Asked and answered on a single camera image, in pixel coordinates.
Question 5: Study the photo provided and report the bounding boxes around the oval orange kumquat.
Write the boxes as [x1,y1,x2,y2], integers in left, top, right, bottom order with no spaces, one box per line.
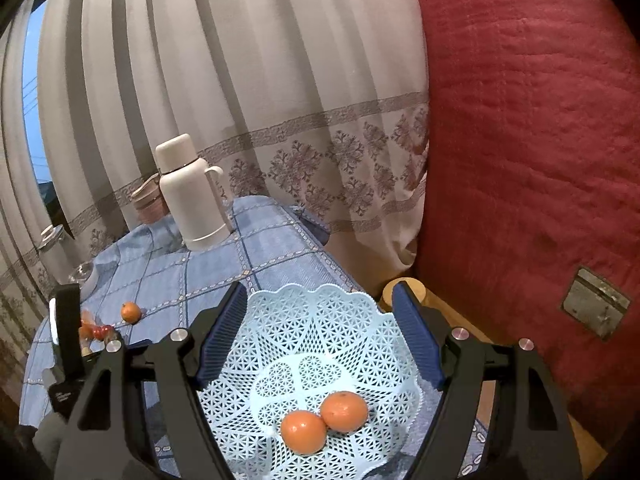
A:
[320,391,369,434]

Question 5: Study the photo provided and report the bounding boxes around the small orange mandarin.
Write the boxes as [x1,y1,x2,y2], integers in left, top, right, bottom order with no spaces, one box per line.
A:
[280,411,326,455]

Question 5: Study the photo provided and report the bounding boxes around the light blue lattice basket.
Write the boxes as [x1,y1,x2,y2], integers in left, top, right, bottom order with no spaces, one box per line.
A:
[198,284,440,479]

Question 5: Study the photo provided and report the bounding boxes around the red cherry tomato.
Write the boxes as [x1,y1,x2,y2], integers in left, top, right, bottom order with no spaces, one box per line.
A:
[102,325,115,338]
[92,326,104,341]

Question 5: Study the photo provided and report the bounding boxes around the plastic bag orange peels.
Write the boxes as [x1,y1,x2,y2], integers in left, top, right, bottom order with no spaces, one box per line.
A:
[78,309,96,347]

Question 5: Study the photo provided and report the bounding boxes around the mandarin with stem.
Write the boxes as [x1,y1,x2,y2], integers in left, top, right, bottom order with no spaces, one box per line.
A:
[120,301,142,325]

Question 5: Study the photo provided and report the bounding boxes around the glass electric kettle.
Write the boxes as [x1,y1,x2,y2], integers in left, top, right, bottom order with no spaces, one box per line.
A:
[37,226,99,301]

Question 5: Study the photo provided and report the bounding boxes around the blue checked tablecloth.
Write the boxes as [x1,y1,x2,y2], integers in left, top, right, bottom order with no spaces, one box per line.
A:
[18,195,490,480]

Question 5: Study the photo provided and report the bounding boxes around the pink lidded glass cup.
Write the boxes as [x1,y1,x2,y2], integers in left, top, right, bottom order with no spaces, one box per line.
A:
[131,174,171,235]

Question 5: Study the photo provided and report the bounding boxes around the white thermos flask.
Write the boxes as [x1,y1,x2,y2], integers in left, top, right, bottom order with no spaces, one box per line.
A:
[155,133,233,252]

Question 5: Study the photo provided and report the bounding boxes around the red quilted bedspread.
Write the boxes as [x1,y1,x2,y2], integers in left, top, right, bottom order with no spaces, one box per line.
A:
[416,0,639,448]

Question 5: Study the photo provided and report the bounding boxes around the beige striped curtain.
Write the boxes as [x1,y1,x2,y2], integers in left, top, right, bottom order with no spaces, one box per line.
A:
[1,0,428,400]

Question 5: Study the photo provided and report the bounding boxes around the metal wall socket plate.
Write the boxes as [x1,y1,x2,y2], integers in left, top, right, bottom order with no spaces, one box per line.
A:
[561,266,631,340]

